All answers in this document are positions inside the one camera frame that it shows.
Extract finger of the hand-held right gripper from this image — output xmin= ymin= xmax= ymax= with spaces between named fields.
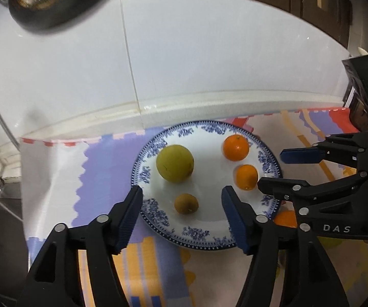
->
xmin=280 ymin=133 xmax=368 ymax=168
xmin=257 ymin=170 xmax=368 ymax=213

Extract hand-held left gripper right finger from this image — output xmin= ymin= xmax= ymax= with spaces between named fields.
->
xmin=221 ymin=185 xmax=351 ymax=307

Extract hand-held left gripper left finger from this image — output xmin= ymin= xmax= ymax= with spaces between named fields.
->
xmin=16 ymin=185 xmax=144 ymax=307

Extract orange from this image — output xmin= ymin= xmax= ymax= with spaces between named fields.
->
xmin=273 ymin=210 xmax=298 ymax=229
xmin=223 ymin=134 xmax=250 ymax=161
xmin=236 ymin=164 xmax=259 ymax=191

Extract small brownish fruit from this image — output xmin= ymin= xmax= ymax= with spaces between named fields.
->
xmin=174 ymin=193 xmax=199 ymax=214

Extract blue patterned white plate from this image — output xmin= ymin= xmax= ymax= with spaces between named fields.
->
xmin=131 ymin=120 xmax=283 ymax=251

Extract yellow-green apple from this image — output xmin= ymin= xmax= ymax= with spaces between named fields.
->
xmin=156 ymin=145 xmax=195 ymax=184

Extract colourful patterned mat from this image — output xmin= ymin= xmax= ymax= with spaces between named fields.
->
xmin=19 ymin=107 xmax=368 ymax=307

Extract dark sink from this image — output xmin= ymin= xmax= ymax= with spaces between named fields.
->
xmin=0 ymin=176 xmax=28 ymax=282

